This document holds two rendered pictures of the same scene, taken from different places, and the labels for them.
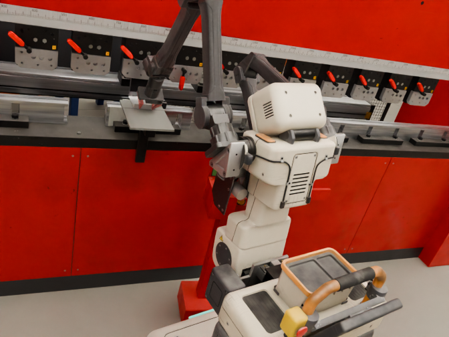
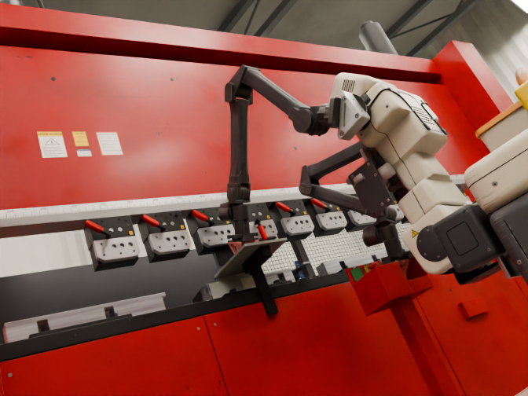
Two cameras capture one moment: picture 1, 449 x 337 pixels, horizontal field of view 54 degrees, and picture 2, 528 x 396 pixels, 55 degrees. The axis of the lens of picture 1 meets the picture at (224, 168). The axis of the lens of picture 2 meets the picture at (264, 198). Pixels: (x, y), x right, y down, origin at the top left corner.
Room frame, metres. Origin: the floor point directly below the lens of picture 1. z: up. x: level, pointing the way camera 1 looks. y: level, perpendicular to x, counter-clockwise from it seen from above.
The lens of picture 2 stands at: (-0.08, 0.58, 0.44)
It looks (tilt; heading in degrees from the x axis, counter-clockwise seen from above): 23 degrees up; 349
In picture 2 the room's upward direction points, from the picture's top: 22 degrees counter-clockwise
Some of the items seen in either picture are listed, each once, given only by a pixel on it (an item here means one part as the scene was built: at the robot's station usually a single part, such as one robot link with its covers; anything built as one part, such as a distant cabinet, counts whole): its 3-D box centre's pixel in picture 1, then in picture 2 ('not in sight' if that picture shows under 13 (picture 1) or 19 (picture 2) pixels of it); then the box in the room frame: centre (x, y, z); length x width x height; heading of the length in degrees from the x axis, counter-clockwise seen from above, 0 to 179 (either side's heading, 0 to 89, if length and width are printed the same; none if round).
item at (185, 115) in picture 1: (149, 116); (251, 290); (1.84, 0.40, 0.92); 0.39 x 0.06 x 0.10; 118
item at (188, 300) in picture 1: (200, 307); not in sight; (1.63, -0.07, 0.06); 0.25 x 0.20 x 0.12; 19
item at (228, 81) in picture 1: (226, 66); (291, 220); (1.99, 0.11, 1.20); 0.15 x 0.09 x 0.17; 118
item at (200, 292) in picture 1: (214, 254); (437, 378); (1.66, -0.06, 0.39); 0.06 x 0.06 x 0.54; 19
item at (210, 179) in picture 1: (231, 192); (388, 277); (1.66, -0.06, 0.75); 0.20 x 0.16 x 0.18; 109
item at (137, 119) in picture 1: (145, 115); (250, 258); (1.69, 0.38, 1.00); 0.26 x 0.18 x 0.01; 28
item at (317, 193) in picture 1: (317, 194); (474, 307); (2.15, -0.54, 0.58); 0.15 x 0.02 x 0.07; 118
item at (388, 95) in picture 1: (391, 85); not in sight; (2.45, -0.77, 1.20); 0.15 x 0.09 x 0.17; 118
